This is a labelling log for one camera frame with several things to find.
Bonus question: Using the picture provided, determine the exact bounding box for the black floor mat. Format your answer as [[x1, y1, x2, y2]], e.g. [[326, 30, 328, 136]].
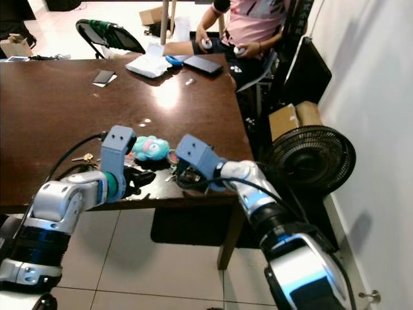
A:
[[150, 205, 267, 251]]

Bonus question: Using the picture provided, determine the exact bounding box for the loose brass key bunch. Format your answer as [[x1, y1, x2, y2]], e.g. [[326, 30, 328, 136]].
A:
[[71, 152, 104, 166]]

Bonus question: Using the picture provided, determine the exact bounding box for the dark brown wooden table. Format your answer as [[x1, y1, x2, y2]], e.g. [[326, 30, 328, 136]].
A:
[[0, 54, 254, 271]]

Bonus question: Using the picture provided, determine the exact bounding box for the black smartphone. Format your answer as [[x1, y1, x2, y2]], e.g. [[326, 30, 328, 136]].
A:
[[91, 69, 116, 88]]

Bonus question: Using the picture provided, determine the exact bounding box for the flat black case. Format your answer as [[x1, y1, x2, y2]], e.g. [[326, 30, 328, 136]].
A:
[[183, 55, 225, 76]]

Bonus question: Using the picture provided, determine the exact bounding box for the small blue object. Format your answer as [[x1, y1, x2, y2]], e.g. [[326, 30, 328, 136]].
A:
[[165, 55, 185, 68]]

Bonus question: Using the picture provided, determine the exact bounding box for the white open plastic container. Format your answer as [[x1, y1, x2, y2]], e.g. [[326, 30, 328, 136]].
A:
[[125, 43, 174, 79]]

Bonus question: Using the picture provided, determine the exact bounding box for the large brown cardboard box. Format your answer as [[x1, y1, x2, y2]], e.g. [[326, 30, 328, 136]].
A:
[[268, 101, 325, 141]]

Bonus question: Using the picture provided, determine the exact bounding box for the black round floor fan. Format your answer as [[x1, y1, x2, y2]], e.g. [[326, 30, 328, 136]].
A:
[[266, 124, 357, 198]]

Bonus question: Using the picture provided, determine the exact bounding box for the black folding chair green cloth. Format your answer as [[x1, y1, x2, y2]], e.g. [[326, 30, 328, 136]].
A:
[[75, 19, 146, 59]]

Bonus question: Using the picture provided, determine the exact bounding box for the black office chair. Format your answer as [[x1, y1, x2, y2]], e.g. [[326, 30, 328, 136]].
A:
[[239, 0, 334, 117]]

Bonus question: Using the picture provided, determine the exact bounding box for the cardboard box on floor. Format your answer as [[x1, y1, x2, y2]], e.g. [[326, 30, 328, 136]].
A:
[[139, 6, 166, 26]]

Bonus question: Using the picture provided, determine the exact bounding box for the person in pink shirt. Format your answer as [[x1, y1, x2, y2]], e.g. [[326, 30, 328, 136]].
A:
[[163, 0, 296, 73]]

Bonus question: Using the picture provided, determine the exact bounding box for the small open cardboard box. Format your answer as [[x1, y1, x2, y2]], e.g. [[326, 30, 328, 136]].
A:
[[0, 34, 34, 59]]

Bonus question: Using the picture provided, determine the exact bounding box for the metal door stopper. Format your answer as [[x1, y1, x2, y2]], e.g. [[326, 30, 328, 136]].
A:
[[358, 290, 383, 305]]

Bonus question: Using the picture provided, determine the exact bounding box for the key bunch with ring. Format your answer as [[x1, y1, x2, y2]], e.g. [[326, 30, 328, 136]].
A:
[[166, 150, 180, 183]]

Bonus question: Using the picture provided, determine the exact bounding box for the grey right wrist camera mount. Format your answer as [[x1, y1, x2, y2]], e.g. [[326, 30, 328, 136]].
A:
[[175, 134, 225, 189]]

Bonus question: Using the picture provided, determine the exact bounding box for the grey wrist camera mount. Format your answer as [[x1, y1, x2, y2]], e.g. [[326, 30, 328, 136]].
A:
[[175, 134, 225, 189], [100, 125, 137, 187]]

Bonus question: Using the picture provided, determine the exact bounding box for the blue plush toy keychain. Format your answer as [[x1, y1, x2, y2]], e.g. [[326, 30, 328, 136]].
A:
[[132, 135, 170, 162]]

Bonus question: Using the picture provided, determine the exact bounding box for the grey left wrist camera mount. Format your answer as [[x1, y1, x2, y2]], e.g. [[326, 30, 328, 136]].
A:
[[100, 125, 137, 187]]

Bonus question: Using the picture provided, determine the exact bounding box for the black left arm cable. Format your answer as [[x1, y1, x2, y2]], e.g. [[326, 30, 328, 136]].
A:
[[32, 131, 108, 194]]

